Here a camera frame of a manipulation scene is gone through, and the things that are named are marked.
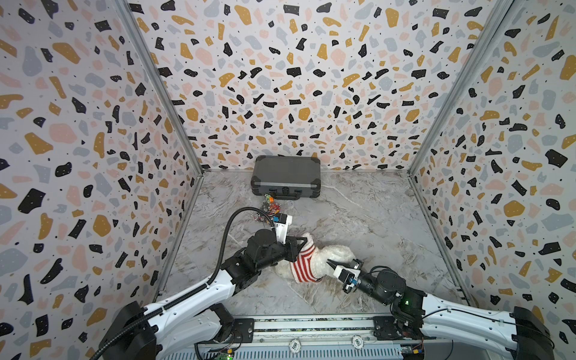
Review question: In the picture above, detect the red white striped knitted sweater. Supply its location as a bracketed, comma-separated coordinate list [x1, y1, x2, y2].
[289, 244, 321, 284]

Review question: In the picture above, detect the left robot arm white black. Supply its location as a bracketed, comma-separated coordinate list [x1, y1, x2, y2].
[93, 229, 311, 359]

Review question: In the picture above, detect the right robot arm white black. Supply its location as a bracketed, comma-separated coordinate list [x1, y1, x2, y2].
[327, 259, 555, 359]

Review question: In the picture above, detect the bag of colourful small parts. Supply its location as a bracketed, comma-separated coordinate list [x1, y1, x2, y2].
[260, 194, 281, 218]

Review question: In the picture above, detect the dark grey hard case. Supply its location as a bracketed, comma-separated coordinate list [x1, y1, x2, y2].
[250, 155, 322, 200]

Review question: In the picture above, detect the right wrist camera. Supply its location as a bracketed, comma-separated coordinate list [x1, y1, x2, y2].
[334, 265, 361, 294]

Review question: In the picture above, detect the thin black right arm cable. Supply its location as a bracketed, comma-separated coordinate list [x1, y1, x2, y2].
[359, 265, 557, 352]

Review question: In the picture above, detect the black corrugated cable conduit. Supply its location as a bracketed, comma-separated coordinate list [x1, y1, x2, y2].
[89, 206, 275, 360]

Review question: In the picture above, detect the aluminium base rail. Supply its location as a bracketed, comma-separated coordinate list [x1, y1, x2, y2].
[157, 313, 457, 359]

